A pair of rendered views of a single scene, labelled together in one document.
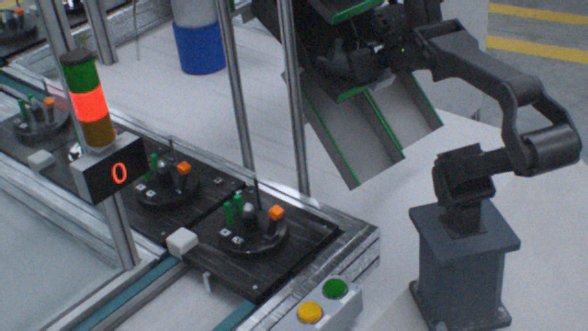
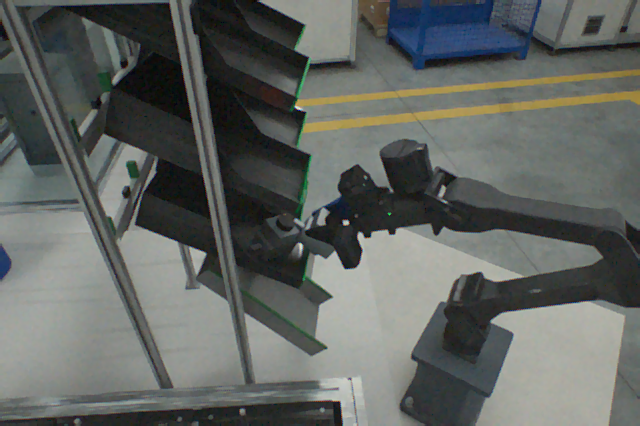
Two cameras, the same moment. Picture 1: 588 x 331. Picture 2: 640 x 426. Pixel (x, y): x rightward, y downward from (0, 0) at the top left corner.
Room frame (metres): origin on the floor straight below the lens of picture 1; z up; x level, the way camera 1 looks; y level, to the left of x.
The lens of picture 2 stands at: (0.80, 0.26, 1.76)
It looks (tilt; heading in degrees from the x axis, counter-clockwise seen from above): 40 degrees down; 312
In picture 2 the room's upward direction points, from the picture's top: straight up
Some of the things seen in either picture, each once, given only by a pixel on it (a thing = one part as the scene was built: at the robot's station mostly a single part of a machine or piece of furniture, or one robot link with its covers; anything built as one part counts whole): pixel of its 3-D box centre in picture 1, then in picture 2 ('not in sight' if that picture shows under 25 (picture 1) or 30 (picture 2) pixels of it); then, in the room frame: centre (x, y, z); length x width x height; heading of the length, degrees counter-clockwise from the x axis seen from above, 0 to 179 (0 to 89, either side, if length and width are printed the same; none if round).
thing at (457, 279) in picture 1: (460, 267); (453, 372); (0.92, -0.27, 0.96); 0.15 x 0.15 x 0.20; 9
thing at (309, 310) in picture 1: (310, 313); not in sight; (0.85, 0.00, 0.96); 0.04 x 0.04 x 0.02
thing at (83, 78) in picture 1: (80, 73); not in sight; (1.01, 0.32, 1.38); 0.05 x 0.05 x 0.05
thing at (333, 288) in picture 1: (334, 289); not in sight; (0.90, -0.04, 0.96); 0.04 x 0.04 x 0.02
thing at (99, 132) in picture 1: (96, 127); not in sight; (1.01, 0.32, 1.28); 0.05 x 0.05 x 0.05
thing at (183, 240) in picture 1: (183, 244); not in sight; (1.06, 0.24, 0.97); 0.05 x 0.05 x 0.04; 45
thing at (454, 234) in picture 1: (462, 210); (466, 332); (0.93, -0.27, 1.09); 0.07 x 0.07 x 0.06; 9
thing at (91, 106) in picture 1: (89, 100); not in sight; (1.01, 0.32, 1.33); 0.05 x 0.05 x 0.05
